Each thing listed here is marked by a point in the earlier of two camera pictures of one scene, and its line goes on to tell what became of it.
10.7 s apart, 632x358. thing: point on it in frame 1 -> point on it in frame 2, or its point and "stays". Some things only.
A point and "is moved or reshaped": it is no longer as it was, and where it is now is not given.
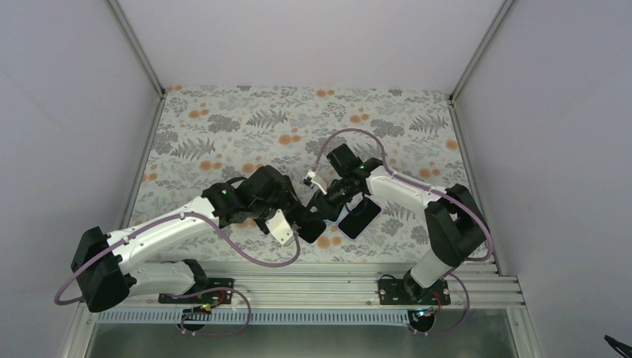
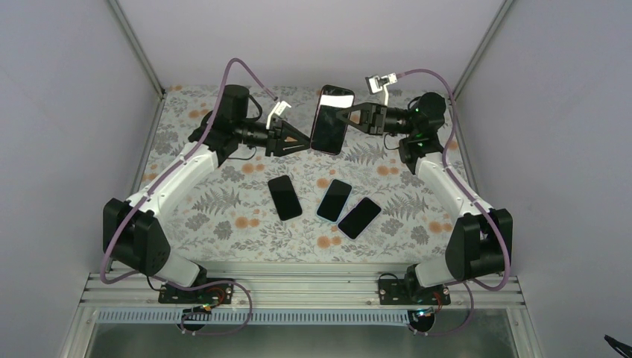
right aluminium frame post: [498, 18] stays
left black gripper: [286, 198] -> [277, 133]
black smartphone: [309, 227] is moved or reshaped
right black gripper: [326, 209] -> [375, 117]
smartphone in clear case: [356, 222] stays
